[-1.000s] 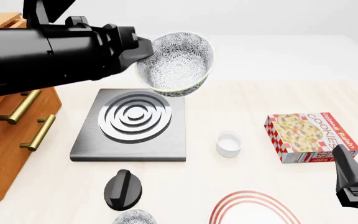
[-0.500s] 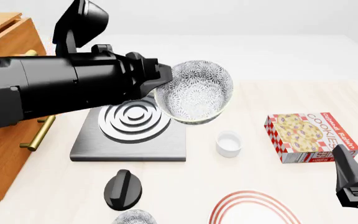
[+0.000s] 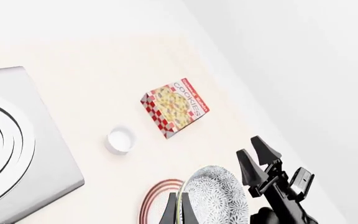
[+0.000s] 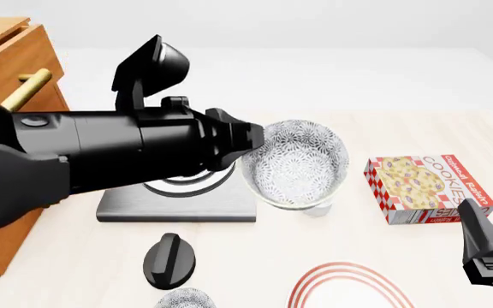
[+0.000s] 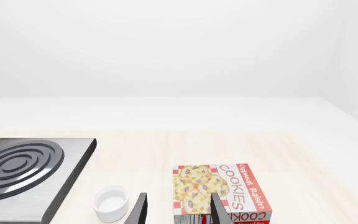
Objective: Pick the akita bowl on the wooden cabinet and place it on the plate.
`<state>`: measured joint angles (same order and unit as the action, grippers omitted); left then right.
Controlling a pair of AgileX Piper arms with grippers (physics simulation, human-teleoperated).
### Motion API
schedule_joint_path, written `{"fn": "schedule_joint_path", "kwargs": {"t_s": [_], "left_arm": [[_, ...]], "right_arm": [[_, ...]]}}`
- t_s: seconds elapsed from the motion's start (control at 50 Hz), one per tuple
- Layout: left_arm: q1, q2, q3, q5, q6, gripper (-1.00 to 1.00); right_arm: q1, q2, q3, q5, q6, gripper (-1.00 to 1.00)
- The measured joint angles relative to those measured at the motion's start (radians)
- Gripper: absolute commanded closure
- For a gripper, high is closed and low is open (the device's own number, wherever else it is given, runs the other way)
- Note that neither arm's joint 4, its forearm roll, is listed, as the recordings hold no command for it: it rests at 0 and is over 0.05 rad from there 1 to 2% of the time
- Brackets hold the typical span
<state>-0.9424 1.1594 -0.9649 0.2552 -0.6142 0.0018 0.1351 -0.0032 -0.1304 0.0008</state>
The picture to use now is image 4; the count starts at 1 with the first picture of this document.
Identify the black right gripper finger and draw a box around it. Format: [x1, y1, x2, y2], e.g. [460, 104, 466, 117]
[457, 198, 493, 261]

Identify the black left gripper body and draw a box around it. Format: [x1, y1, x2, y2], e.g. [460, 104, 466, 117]
[194, 108, 247, 172]

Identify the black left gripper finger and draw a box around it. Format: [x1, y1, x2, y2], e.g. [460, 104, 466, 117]
[245, 121, 266, 151]

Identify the patterned grey bowl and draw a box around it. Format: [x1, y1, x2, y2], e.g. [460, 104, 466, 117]
[238, 118, 351, 218]
[151, 287, 218, 308]

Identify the flat black stove plate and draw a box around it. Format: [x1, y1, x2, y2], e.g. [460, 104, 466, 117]
[96, 159, 258, 223]

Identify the white plate with red rings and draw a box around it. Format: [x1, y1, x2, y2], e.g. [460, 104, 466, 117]
[286, 260, 418, 308]

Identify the wooden cabinet drawer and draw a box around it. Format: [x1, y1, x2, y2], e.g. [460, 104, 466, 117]
[0, 23, 65, 101]

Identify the printed cookies box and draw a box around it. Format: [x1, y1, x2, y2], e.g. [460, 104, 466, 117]
[362, 154, 493, 226]

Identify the round black stove knob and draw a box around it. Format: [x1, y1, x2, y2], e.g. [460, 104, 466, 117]
[142, 232, 198, 291]

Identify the brass drawer handle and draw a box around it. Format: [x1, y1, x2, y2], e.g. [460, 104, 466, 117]
[0, 68, 54, 113]

